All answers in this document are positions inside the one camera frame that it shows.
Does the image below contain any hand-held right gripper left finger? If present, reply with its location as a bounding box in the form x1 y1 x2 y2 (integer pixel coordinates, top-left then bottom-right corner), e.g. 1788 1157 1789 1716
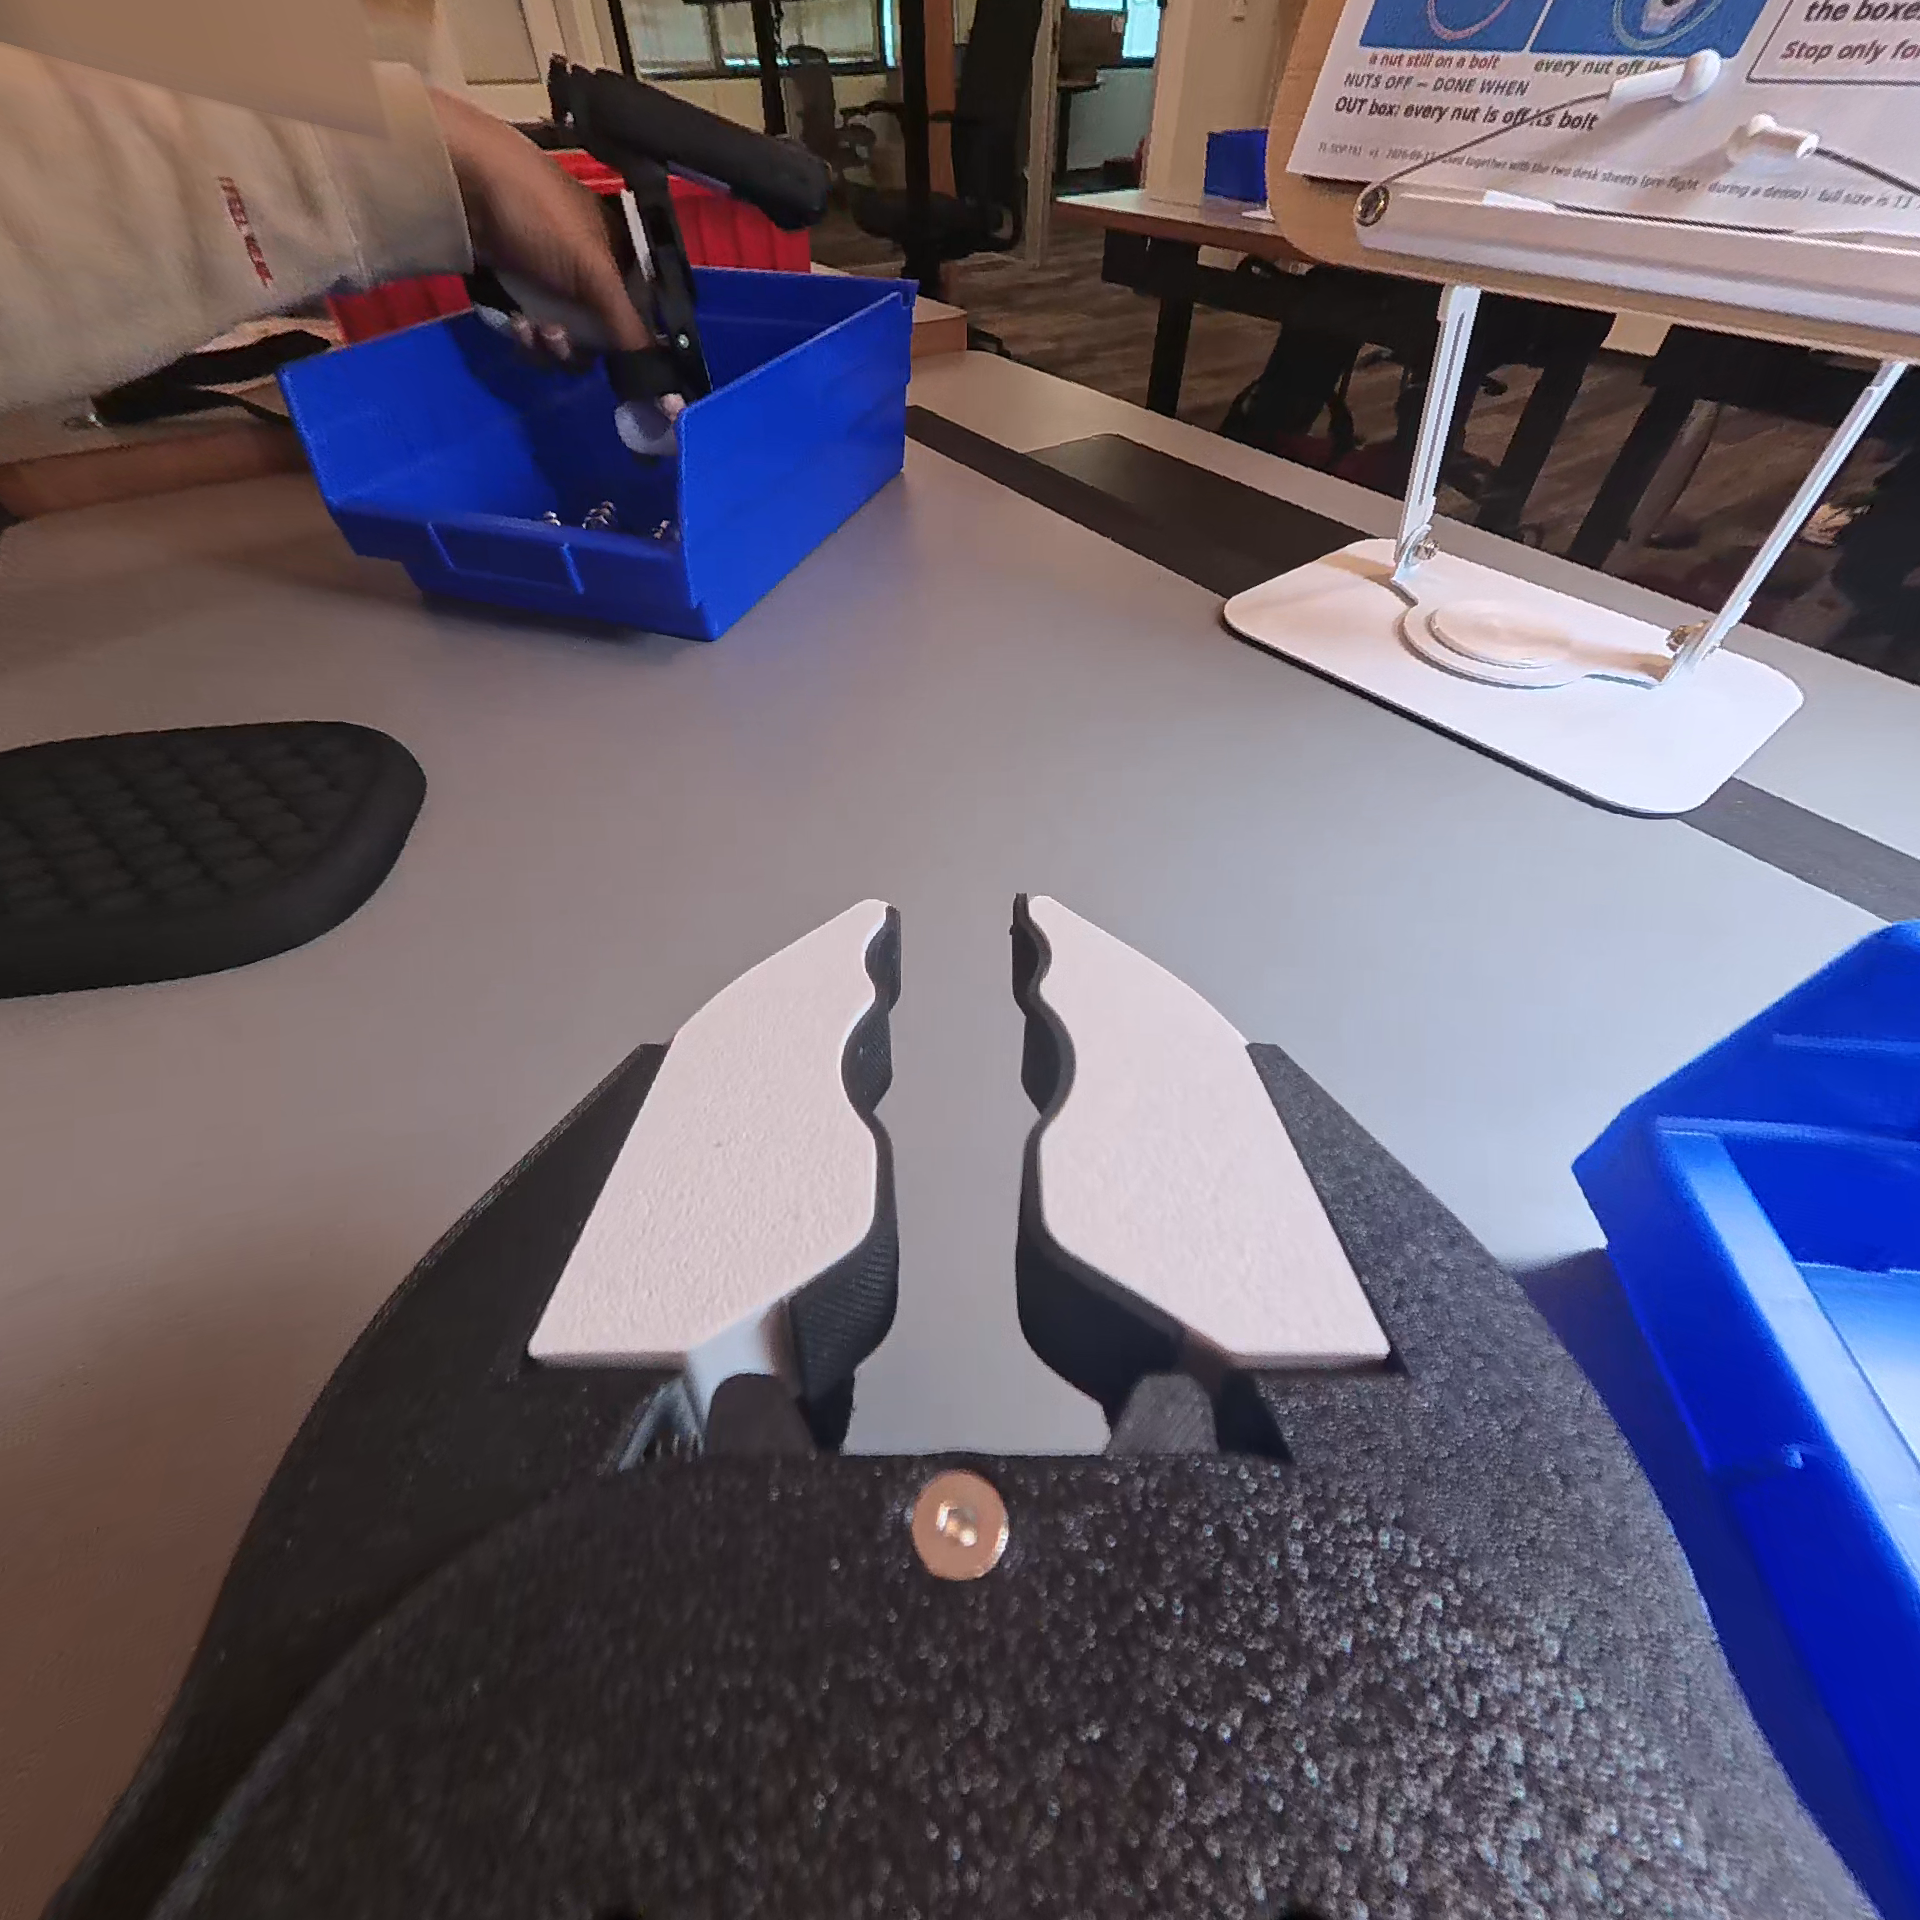
527 895 903 1430

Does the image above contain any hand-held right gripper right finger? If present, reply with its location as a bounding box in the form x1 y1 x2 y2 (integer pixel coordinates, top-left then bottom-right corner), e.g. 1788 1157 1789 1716
1013 892 1394 1405

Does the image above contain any person's left forearm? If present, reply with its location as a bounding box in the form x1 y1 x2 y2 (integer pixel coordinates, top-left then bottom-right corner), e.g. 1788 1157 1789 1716
0 45 482 415

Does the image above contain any person's left hand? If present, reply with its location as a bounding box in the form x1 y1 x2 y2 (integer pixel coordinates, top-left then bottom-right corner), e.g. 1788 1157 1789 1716
436 85 662 368

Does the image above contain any red plastic bin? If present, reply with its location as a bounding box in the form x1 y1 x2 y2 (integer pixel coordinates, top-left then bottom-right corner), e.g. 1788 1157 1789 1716
324 151 819 338

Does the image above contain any black office chair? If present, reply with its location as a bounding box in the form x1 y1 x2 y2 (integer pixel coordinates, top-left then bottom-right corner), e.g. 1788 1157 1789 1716
847 0 1051 287

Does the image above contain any wooden office desk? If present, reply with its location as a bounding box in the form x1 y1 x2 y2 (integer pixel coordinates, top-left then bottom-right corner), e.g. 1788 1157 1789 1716
1055 187 1920 572

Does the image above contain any light wooden board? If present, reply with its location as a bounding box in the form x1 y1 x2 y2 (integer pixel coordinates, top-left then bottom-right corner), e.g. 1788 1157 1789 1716
0 390 301 518

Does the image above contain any white document stand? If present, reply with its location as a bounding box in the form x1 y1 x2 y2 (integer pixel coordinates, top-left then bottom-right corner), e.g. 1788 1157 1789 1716
1225 0 1920 818

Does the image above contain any black wrist rest pad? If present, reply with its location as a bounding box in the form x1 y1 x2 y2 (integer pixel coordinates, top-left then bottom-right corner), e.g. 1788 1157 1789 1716
0 719 427 999

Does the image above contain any printed instruction sheet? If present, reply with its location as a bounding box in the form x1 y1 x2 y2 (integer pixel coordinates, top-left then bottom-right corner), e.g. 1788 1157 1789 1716
1291 0 1920 213

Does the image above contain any black strap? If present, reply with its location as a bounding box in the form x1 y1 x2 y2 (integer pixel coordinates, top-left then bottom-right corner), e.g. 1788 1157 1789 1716
92 331 331 427

